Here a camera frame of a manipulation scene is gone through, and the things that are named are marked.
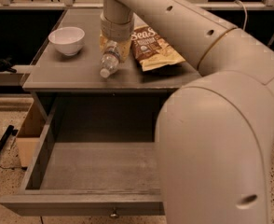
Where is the cardboard box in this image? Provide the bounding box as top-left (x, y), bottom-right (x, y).
top-left (16, 103), bottom-right (45, 167)

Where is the white cable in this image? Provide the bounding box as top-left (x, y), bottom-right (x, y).
top-left (234, 0), bottom-right (249, 31)

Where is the clear plastic water bottle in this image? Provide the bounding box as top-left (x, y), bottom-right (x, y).
top-left (100, 40), bottom-right (121, 78)

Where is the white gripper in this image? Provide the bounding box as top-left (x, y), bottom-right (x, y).
top-left (99, 12), bottom-right (134, 63)

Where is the white ceramic bowl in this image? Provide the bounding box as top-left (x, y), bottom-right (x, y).
top-left (48, 27), bottom-right (85, 56)

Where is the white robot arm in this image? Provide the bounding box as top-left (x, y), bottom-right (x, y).
top-left (104, 0), bottom-right (274, 224)

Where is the black cloth on rail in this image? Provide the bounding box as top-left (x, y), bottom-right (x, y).
top-left (0, 58), bottom-right (17, 73)

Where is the open grey top drawer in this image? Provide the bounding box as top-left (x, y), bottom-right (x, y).
top-left (0, 95), bottom-right (164, 216)

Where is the metal drawer knob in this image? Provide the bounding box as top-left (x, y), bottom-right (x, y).
top-left (110, 208), bottom-right (119, 219)

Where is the brown sea salt chips bag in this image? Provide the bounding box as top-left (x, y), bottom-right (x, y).
top-left (131, 25), bottom-right (185, 72)

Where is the grey wooden cabinet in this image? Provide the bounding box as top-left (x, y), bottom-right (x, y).
top-left (23, 8), bottom-right (200, 116)

